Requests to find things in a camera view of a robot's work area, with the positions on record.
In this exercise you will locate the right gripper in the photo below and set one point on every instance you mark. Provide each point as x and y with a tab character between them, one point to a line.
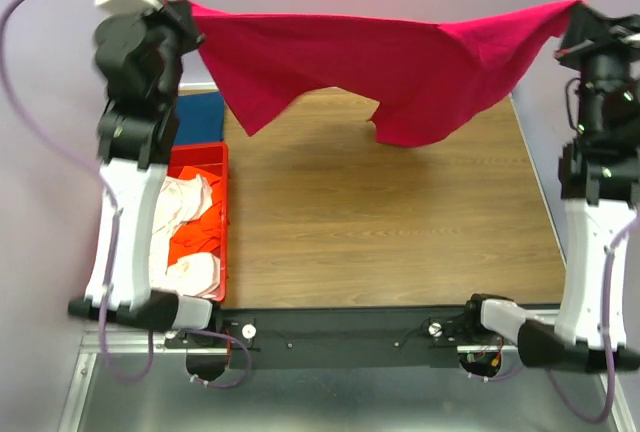
588	31

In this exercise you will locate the magenta t shirt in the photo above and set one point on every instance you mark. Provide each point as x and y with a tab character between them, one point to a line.
428	79

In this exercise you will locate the folded blue t shirt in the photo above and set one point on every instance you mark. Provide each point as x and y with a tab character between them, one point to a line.
201	118

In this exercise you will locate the pale pink t shirt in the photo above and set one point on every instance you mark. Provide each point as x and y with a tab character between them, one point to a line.
178	201

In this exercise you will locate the red plastic bin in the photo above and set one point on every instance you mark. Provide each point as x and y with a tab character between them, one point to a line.
212	159

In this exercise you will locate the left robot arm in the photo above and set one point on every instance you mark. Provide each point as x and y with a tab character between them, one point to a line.
135	140

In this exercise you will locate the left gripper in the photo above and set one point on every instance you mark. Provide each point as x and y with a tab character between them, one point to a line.
176	15

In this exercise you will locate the aluminium frame rail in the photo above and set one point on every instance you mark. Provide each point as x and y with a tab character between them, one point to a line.
121	341

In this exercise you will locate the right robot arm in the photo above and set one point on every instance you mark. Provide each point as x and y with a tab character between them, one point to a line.
599	176

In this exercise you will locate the black mounting base plate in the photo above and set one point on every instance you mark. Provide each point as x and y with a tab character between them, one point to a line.
360	337

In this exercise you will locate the orange t shirt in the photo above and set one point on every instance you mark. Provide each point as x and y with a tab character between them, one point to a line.
207	231

